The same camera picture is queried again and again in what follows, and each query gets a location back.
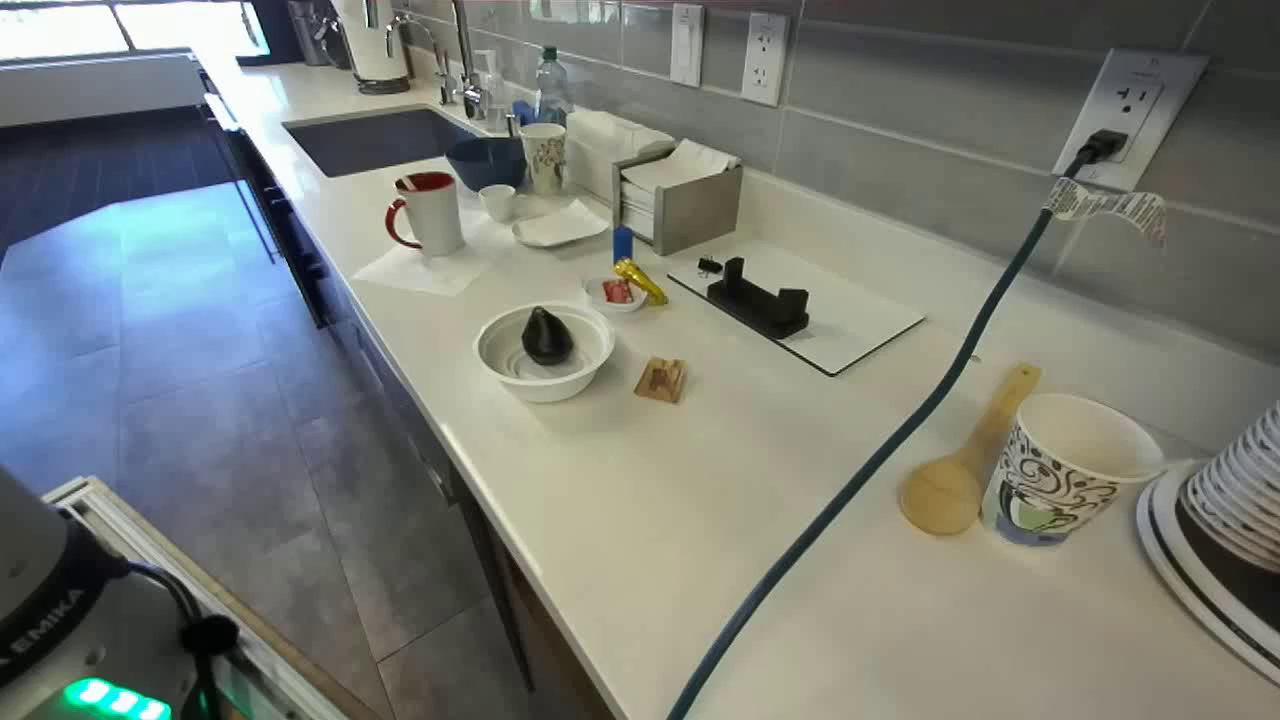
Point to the black lump object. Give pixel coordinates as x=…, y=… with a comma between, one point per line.
x=546, y=338

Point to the wooden spoon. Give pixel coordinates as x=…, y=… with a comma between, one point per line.
x=940, y=492

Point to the small white cup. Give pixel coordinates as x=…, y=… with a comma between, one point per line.
x=497, y=202

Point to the black power plug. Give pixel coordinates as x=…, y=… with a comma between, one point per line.
x=1100, y=146

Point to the small patterned paper cup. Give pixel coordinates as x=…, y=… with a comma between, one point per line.
x=546, y=161

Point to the red sachet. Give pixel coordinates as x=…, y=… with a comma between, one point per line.
x=615, y=291

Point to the grey robot base green light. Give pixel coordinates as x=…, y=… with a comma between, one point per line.
x=66, y=641

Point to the white metal frame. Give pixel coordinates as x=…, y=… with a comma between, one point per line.
x=146, y=543

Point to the white paper sheet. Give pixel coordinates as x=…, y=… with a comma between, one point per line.
x=414, y=272

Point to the dark kitchen sink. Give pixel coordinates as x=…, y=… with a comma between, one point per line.
x=373, y=142

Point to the clear water bottle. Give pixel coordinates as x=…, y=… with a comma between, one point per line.
x=552, y=89

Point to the white paper towel stack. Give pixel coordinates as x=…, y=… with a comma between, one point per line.
x=607, y=146

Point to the white rectangular board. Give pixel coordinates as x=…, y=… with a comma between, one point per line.
x=862, y=320

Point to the stack of paper cups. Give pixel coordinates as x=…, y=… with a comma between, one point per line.
x=1240, y=492

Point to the blue stick sachet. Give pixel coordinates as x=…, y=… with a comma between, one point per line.
x=622, y=241

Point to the small round white plate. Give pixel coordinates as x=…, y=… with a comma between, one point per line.
x=625, y=310

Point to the blue cloth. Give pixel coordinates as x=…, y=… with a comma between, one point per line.
x=480, y=161

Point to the small white wall outlet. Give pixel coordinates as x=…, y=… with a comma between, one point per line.
x=767, y=56

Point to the white round bowl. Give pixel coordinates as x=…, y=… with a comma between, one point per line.
x=515, y=370

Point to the metal napkin holder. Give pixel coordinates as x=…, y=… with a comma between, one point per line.
x=703, y=204

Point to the brown sachet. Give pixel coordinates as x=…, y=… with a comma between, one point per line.
x=661, y=378

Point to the white wall switch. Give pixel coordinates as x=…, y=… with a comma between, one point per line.
x=687, y=41

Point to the white electric kettle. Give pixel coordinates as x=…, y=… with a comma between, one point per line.
x=379, y=41

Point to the metal faucet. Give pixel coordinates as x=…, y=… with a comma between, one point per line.
x=464, y=86

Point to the stack of white plates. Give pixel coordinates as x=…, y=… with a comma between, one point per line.
x=1175, y=564

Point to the large white wall outlet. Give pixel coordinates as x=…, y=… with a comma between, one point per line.
x=1150, y=80

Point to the small black clip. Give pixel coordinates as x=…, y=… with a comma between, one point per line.
x=708, y=265

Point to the black plastic holder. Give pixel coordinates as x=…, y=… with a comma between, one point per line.
x=760, y=306

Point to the square white plate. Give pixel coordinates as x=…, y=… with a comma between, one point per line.
x=563, y=227

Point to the large patterned paper cup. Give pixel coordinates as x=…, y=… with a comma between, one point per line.
x=1054, y=485

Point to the dark counter cabinet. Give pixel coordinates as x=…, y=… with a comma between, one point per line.
x=400, y=401

